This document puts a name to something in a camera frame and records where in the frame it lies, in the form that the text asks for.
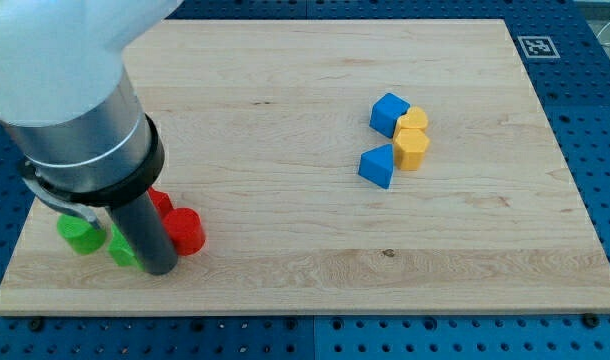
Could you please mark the yellow heart block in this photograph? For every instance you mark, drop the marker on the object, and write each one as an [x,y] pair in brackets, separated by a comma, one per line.
[414,118]

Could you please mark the red cylinder block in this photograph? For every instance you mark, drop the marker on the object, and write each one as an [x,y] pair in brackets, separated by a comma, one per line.
[184,228]

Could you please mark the green cylinder block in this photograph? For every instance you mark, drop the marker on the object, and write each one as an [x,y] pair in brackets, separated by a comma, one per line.
[81,236]

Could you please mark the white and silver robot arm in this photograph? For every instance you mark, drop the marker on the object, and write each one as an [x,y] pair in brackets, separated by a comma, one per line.
[68,103]

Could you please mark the white fiducial marker tag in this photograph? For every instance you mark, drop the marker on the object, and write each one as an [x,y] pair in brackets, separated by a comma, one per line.
[538,47]

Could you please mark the green star block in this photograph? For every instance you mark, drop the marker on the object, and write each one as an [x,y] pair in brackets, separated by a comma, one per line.
[120,250]

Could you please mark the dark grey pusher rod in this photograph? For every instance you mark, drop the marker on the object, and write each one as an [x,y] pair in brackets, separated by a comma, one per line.
[139,222]

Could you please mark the yellow hexagon block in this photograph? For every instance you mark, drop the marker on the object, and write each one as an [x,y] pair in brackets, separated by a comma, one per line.
[410,146]

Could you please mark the blue cube block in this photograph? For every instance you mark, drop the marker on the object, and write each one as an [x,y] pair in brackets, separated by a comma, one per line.
[385,113]

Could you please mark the red star block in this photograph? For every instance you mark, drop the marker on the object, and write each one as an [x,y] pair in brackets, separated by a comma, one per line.
[161,201]

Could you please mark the wooden board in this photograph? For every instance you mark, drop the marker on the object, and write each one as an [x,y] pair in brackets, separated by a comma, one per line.
[264,124]

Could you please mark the blue triangle block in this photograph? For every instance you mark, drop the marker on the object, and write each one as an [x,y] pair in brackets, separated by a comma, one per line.
[377,165]

